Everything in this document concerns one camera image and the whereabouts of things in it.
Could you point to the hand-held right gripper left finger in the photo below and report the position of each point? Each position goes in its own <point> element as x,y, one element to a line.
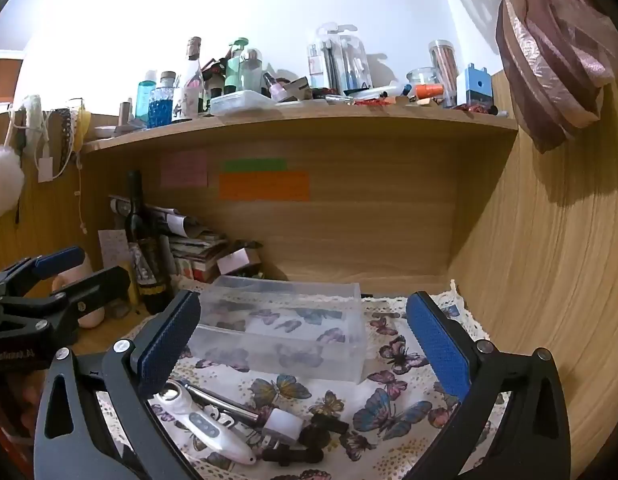
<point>169,345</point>

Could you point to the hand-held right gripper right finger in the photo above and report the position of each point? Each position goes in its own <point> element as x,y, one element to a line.
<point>434,340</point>

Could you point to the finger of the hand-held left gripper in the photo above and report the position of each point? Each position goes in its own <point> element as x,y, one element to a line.
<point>91,287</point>
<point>61,258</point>

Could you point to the peach round cup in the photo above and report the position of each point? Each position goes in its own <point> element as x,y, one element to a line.
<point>94,316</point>

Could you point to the white paper note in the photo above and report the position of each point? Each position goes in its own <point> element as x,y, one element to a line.
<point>112,247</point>

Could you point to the dark wine bottle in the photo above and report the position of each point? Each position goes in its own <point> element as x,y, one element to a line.
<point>149,280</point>

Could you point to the butterfly print tablecloth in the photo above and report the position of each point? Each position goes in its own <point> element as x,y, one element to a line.
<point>389,400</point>

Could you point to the silver metal pen tool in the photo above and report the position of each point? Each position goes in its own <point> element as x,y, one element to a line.
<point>224,400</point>

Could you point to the white handheld massager device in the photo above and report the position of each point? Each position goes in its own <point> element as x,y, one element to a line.
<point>204,422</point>

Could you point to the white hanging tag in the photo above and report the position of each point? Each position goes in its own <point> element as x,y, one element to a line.
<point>45,169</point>

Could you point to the stack of books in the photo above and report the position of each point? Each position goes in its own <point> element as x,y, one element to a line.
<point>199,255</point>

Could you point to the white fluffy puff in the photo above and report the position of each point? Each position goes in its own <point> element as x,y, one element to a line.
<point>4,180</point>

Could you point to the rolled printed papers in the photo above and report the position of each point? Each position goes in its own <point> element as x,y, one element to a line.
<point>171,222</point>

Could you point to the small pink white carton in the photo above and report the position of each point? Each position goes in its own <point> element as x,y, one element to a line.
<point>238,261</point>

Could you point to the clear plastic storage box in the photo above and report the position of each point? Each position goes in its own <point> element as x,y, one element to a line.
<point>284,330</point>

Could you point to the black plastic knob piece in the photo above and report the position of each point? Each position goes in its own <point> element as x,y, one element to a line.
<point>315,436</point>
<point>329,421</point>

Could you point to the small white dish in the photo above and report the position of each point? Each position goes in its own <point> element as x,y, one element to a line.
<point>104,131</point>

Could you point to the yellow hanging pouch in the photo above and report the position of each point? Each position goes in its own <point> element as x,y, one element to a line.
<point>81,122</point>

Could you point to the white cube plug adapter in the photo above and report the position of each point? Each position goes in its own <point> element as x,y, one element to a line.
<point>283,422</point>

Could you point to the pink sticky note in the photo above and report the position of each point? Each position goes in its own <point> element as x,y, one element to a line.
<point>185,170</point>

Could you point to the black plastic rod piece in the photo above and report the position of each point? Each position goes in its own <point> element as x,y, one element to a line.
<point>291,456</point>

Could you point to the tall blue liquid bottle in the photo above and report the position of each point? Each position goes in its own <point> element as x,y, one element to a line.
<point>145,97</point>

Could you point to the blue bead glass bottle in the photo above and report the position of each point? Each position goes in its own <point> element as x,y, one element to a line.
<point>162,105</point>

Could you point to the orange sticky note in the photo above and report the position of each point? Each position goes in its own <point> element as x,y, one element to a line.
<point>264,186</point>

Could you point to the green sticky note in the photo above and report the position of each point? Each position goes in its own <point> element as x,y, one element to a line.
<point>254,165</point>

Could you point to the clear bottle with pink label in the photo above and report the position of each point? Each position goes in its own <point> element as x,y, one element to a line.
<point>189,90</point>

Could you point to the flat clear plastic case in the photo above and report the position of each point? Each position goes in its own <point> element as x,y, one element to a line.
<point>241,102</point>

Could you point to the orange capped tube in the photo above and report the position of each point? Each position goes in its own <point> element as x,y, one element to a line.
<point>429,91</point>

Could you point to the blue and white box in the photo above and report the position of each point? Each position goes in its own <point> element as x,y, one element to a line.
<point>474,87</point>

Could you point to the wooden shelf board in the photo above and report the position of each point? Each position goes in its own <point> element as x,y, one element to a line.
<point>299,122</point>

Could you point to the green pump bottle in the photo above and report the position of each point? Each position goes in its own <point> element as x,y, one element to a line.
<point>235,67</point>

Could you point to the short glass jar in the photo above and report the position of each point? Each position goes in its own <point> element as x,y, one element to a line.
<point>421,76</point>

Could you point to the clear round cosmetic bottle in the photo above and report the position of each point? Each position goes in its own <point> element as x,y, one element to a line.
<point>251,72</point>

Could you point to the tall clear jar of sticks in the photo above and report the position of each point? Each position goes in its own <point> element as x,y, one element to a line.
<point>443,72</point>

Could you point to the small pink bottle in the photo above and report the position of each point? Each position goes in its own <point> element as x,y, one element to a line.
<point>279,92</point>

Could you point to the small brown box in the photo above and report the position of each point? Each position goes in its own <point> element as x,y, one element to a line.
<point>298,90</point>

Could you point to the clear blister pack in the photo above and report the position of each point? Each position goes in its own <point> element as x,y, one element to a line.
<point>339,62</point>

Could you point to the pink tied curtain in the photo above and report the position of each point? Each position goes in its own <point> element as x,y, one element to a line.
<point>544,60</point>

